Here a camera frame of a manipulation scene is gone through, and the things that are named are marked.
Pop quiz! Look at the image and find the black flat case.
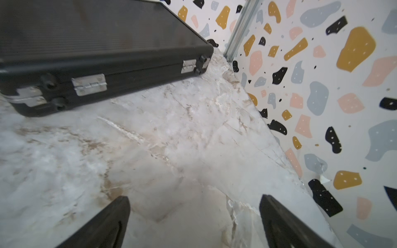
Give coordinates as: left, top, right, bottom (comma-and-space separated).
1, 1, 214, 117

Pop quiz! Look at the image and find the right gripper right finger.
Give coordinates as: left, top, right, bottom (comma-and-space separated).
259, 194, 332, 248

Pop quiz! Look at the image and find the right aluminium corner post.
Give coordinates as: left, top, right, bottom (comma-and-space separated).
223, 0, 263, 63

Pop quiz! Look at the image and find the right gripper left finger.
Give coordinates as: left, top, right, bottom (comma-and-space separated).
58, 196, 130, 248

